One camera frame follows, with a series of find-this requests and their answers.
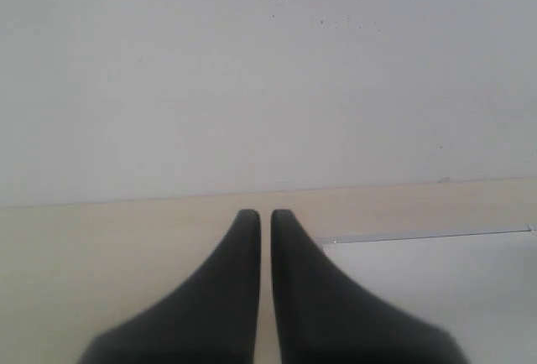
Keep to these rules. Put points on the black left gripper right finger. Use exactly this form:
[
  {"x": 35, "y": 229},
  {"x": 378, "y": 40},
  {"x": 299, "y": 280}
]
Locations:
[{"x": 323, "y": 316}]

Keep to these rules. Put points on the white board with aluminium frame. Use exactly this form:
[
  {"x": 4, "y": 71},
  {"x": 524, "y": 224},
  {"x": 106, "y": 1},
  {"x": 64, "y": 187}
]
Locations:
[{"x": 478, "y": 285}]

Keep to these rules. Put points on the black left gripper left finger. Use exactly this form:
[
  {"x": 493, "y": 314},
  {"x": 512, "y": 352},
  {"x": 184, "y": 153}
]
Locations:
[{"x": 210, "y": 318}]

